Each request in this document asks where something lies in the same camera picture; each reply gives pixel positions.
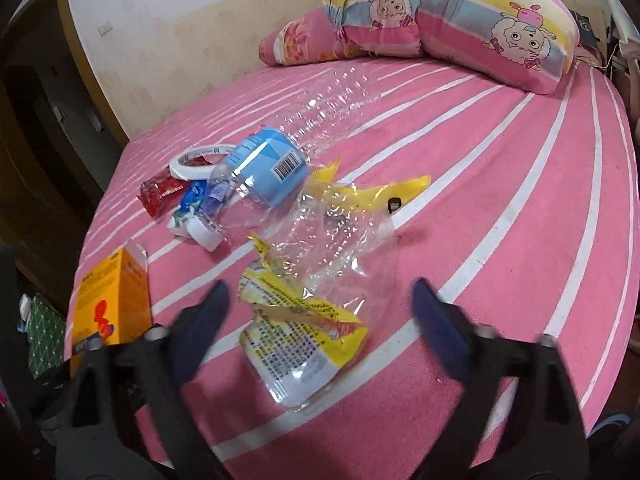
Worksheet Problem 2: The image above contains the white office chair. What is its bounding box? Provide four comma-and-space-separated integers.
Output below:
605, 0, 640, 81

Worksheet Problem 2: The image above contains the white tape roll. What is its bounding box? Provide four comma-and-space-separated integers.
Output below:
167, 144, 235, 181

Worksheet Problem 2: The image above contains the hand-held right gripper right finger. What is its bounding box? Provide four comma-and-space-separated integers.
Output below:
410, 276, 591, 480

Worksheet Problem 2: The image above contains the small red wrapper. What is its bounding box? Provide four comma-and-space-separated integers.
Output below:
139, 169, 188, 218

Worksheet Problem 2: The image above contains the wooden door frame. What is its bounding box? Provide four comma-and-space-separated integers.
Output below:
52, 0, 133, 143

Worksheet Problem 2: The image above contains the orange box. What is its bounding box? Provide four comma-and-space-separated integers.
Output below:
62, 241, 153, 376

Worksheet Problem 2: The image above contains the green patterned bag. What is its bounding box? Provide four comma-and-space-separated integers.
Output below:
20, 294, 66, 381

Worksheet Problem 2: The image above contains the dark cushion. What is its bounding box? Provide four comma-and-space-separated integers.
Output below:
570, 10, 608, 66

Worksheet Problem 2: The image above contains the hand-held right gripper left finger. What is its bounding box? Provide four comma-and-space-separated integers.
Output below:
52, 280, 233, 480

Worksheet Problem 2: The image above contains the pink striped bed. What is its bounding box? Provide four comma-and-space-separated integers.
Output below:
75, 52, 640, 480

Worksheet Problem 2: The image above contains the pink floral bolster pillow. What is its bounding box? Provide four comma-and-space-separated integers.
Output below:
258, 7, 376, 67

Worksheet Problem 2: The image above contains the clear bottle with blue label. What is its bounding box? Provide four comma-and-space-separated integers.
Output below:
187, 62, 386, 253

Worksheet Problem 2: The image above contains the blue tissue packet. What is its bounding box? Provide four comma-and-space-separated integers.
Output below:
167, 180, 211, 241

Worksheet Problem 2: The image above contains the clear yellow plastic wrapper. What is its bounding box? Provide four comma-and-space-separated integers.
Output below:
237, 157, 432, 408

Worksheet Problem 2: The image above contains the cartoon sheep quilt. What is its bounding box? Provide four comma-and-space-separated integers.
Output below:
322, 0, 583, 95

